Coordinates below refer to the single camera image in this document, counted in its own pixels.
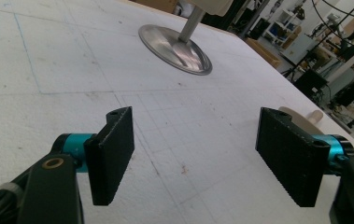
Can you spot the white table mat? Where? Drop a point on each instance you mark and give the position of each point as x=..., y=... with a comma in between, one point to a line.
x=72, y=62

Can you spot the wooden table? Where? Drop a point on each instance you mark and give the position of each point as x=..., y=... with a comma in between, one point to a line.
x=346, y=137

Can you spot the white storage shelf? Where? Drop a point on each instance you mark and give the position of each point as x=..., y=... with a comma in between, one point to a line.
x=282, y=29

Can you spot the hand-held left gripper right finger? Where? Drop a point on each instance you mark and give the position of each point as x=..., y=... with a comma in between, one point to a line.
x=293, y=158

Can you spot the flat cardboard box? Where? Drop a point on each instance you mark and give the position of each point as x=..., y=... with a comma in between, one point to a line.
x=265, y=53

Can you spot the metal utensil stand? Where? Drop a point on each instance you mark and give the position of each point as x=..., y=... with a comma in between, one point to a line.
x=177, y=49

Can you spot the black computer tower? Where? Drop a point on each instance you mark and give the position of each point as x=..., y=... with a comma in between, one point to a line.
x=310, y=82

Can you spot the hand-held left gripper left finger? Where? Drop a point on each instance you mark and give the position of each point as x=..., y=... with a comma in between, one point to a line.
x=112, y=158

